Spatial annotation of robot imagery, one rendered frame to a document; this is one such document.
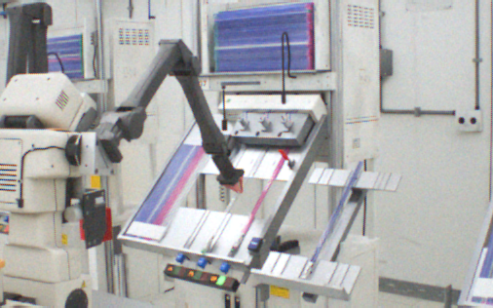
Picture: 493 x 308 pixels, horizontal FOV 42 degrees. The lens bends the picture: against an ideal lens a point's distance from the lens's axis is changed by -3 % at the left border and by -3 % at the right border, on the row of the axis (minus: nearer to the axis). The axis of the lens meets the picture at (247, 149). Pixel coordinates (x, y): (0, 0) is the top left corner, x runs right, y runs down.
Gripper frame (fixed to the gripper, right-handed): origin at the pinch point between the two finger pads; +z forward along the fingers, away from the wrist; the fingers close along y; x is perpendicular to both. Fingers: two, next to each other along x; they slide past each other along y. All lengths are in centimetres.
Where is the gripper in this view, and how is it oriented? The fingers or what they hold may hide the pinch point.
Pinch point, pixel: (239, 190)
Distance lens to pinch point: 254.9
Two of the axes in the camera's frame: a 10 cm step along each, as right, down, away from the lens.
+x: -4.7, 6.9, -5.5
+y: -7.8, -0.4, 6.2
